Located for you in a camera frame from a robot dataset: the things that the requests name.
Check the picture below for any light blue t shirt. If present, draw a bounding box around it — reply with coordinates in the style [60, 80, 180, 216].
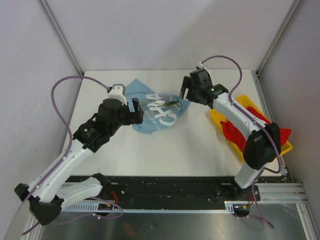
[125, 79, 191, 134]

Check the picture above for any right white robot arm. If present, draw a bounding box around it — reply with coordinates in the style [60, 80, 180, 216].
[179, 68, 281, 201]

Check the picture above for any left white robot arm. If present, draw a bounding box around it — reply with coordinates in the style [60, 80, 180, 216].
[14, 98, 144, 226]

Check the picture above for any yellow plastic bin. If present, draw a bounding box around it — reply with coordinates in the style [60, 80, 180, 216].
[209, 94, 294, 165]

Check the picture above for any red printed t shirt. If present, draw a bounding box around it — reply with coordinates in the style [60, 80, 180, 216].
[220, 106, 292, 153]

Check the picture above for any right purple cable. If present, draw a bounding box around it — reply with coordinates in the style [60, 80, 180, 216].
[201, 55, 285, 230]

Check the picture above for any purple cable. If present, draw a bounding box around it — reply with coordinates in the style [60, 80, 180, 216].
[201, 55, 285, 230]
[21, 75, 124, 237]

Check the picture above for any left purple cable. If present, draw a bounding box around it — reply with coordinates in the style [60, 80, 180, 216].
[21, 75, 124, 237]

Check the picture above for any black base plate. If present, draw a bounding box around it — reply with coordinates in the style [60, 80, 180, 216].
[96, 175, 261, 210]

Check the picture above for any grey slotted cable duct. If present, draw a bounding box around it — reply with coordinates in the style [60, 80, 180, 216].
[63, 200, 250, 214]

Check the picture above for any right aluminium corner post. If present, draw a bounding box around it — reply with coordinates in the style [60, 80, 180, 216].
[255, 0, 306, 77]

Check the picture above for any aluminium corner post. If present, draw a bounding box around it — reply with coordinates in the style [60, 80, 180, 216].
[37, 0, 84, 75]
[255, 0, 306, 77]

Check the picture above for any aluminium frame rail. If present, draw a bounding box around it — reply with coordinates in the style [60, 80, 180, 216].
[257, 183, 308, 204]

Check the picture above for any left aluminium corner post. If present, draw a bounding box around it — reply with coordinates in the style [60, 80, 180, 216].
[37, 0, 84, 75]

